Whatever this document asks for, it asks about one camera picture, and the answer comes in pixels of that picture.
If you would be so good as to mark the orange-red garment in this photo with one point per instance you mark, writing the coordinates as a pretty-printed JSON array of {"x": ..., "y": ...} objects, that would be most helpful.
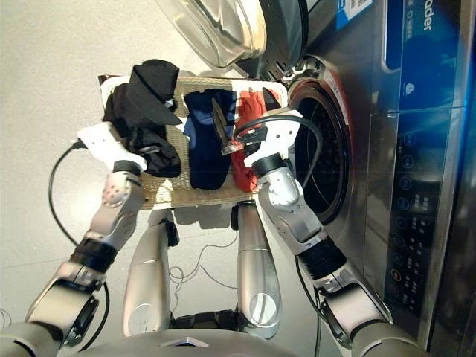
[{"x": 249, "y": 108}]

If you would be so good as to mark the navy blue garment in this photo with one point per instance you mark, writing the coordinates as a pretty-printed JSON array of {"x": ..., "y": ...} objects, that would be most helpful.
[{"x": 204, "y": 148}]

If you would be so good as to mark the black garment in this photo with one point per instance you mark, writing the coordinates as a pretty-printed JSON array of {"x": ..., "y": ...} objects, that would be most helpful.
[{"x": 148, "y": 96}]

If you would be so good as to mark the pale woven laundry basket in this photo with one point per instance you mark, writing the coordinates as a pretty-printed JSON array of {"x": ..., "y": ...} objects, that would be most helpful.
[{"x": 167, "y": 193}]

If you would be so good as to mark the round washing machine door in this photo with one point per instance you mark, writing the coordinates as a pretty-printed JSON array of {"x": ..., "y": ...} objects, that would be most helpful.
[{"x": 223, "y": 29}]

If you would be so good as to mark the grey washing machine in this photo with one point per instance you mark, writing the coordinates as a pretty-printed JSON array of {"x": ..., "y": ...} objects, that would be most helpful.
[{"x": 368, "y": 148}]

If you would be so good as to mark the blue white machine sticker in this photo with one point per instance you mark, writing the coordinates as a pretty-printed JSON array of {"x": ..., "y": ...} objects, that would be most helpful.
[{"x": 353, "y": 13}]

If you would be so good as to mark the dark brown stool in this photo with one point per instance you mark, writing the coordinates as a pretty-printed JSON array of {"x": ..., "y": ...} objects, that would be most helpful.
[{"x": 105, "y": 77}]

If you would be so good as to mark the silver robot leg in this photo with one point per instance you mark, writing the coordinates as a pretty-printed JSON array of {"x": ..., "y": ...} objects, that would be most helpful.
[
  {"x": 148, "y": 279},
  {"x": 256, "y": 267}
]

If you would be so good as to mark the silver robot torso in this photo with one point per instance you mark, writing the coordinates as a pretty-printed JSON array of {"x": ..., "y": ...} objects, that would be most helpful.
[{"x": 193, "y": 344}]

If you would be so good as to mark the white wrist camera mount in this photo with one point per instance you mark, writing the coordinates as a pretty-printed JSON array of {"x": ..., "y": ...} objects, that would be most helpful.
[
  {"x": 108, "y": 143},
  {"x": 277, "y": 137}
]

